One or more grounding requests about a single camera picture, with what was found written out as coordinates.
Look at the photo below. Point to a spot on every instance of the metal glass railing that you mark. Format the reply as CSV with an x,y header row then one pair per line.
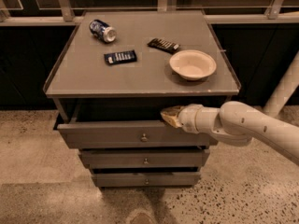
x,y
70,12

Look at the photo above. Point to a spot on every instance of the white pillar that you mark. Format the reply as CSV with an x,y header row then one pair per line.
x,y
284,90

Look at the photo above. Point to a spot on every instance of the grey drawer cabinet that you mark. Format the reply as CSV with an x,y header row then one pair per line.
x,y
85,88

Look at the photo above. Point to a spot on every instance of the grey drawer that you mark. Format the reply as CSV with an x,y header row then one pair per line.
x,y
123,134
144,158
146,179

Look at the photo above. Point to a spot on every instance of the grey middle drawer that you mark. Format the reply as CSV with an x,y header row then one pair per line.
x,y
144,158

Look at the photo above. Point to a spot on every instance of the grey bottom drawer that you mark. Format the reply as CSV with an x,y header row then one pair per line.
x,y
146,179

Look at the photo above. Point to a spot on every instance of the blue soda can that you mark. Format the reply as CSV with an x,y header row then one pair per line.
x,y
102,31

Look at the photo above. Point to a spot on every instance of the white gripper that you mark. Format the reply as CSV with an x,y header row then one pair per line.
x,y
187,118

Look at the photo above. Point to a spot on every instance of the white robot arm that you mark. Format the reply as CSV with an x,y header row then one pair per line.
x,y
236,124

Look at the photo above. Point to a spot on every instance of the grey top drawer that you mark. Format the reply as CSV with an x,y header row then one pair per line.
x,y
123,134

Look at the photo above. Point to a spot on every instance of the brown snack bar wrapper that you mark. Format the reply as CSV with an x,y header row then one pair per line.
x,y
163,45

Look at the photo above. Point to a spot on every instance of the white paper bowl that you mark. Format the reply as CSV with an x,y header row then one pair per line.
x,y
193,64

